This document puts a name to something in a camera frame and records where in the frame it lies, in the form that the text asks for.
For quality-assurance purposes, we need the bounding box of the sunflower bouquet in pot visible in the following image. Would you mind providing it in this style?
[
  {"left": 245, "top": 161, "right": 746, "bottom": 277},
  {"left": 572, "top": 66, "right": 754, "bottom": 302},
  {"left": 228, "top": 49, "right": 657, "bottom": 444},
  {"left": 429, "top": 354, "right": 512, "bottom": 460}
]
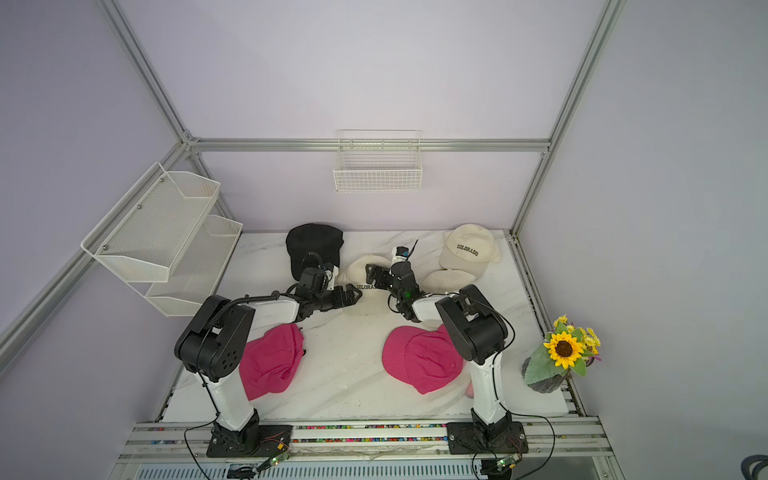
[{"left": 521, "top": 315, "right": 602, "bottom": 394}]

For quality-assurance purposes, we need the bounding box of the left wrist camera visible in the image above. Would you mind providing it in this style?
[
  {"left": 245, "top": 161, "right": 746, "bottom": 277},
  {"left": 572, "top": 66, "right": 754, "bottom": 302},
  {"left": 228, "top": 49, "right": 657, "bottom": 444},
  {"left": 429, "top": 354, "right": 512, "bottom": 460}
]
[{"left": 296, "top": 267, "right": 338, "bottom": 296}]

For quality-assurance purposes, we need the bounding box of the plain black cap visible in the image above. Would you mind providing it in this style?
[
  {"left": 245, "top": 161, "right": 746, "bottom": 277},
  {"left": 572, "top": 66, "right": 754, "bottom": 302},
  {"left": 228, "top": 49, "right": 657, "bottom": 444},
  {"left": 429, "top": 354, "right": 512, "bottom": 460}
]
[{"left": 286, "top": 223, "right": 344, "bottom": 280}]

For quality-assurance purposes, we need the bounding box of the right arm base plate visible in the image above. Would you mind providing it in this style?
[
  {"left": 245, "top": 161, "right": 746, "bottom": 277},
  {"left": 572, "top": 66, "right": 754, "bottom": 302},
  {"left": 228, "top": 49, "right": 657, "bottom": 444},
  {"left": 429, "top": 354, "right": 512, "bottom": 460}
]
[{"left": 446, "top": 421, "right": 529, "bottom": 455}]

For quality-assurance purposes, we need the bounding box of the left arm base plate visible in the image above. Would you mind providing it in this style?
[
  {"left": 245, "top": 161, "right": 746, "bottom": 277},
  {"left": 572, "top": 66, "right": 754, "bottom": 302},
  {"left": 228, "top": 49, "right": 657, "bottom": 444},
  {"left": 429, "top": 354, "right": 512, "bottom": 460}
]
[{"left": 206, "top": 423, "right": 293, "bottom": 458}]

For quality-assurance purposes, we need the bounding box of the aluminium front rail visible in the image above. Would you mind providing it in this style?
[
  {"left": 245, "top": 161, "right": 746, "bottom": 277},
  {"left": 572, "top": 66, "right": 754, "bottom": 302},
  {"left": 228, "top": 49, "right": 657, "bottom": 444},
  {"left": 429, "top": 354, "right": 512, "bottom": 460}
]
[{"left": 109, "top": 416, "right": 625, "bottom": 479}]

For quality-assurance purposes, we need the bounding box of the white two-tier mesh shelf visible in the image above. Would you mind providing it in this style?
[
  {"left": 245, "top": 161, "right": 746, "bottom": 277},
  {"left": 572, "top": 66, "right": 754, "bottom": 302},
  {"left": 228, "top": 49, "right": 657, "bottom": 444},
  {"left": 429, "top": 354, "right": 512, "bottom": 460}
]
[{"left": 81, "top": 163, "right": 242, "bottom": 317}]

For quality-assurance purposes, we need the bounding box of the white wire wall basket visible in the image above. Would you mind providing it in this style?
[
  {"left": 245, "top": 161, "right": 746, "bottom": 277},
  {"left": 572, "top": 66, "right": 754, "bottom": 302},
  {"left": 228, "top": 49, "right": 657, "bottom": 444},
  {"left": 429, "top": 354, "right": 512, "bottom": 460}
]
[{"left": 333, "top": 129, "right": 423, "bottom": 193}]

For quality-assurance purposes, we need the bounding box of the cream Colorado cap front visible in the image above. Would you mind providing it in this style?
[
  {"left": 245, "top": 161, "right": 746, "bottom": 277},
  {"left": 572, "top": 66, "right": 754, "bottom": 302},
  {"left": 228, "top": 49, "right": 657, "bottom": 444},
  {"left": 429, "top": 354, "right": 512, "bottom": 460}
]
[{"left": 419, "top": 269, "right": 477, "bottom": 294}]

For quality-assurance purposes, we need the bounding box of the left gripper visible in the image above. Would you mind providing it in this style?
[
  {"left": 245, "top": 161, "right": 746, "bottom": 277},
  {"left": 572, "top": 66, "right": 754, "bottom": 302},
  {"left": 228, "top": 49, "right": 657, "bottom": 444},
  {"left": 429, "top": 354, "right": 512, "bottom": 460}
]
[{"left": 313, "top": 283, "right": 361, "bottom": 313}]

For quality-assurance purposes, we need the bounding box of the left magenta cap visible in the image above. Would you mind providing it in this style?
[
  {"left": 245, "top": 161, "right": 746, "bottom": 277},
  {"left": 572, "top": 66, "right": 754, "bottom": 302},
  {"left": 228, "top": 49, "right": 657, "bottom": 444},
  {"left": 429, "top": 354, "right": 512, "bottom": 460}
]
[{"left": 239, "top": 324, "right": 305, "bottom": 401}]

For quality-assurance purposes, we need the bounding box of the magenta cap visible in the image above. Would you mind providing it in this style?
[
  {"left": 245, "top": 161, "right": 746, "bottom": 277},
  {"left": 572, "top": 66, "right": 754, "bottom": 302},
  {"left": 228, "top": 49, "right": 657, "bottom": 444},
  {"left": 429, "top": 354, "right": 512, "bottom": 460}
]
[
  {"left": 239, "top": 324, "right": 305, "bottom": 401},
  {"left": 381, "top": 326, "right": 465, "bottom": 395}
]

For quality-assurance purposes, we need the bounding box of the cream Colorado cap back right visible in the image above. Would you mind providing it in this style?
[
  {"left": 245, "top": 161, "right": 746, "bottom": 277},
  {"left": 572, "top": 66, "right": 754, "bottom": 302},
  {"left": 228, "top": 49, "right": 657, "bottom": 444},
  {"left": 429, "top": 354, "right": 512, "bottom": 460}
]
[{"left": 439, "top": 224, "right": 501, "bottom": 278}]

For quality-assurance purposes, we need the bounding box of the right magenta cap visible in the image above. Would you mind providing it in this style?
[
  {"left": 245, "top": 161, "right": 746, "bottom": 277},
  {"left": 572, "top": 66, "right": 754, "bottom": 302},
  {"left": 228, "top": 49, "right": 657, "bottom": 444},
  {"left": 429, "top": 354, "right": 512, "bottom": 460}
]
[{"left": 381, "top": 326, "right": 465, "bottom": 395}]

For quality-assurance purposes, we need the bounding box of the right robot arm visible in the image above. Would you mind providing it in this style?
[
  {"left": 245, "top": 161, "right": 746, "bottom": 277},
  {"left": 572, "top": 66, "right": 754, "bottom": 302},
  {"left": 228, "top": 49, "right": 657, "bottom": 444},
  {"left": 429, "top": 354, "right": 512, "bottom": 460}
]
[{"left": 365, "top": 261, "right": 513, "bottom": 441}]

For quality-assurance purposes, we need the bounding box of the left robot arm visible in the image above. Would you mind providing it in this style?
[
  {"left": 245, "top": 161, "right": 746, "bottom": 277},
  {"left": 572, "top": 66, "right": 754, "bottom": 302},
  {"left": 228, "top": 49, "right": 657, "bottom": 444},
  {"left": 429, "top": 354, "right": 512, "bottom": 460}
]
[{"left": 174, "top": 268, "right": 363, "bottom": 435}]

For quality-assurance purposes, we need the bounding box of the aluminium cage frame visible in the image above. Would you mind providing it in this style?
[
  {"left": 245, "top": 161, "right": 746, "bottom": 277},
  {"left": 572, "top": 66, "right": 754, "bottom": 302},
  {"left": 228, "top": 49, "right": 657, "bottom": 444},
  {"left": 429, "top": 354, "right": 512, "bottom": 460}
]
[{"left": 0, "top": 0, "right": 628, "bottom": 463}]

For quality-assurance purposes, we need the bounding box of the cream colorado cap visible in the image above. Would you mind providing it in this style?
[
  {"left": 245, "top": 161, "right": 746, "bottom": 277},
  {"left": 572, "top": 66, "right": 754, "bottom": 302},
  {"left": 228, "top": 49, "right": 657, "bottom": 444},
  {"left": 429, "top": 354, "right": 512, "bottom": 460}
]
[
  {"left": 439, "top": 224, "right": 501, "bottom": 278},
  {"left": 419, "top": 269, "right": 477, "bottom": 294}
]

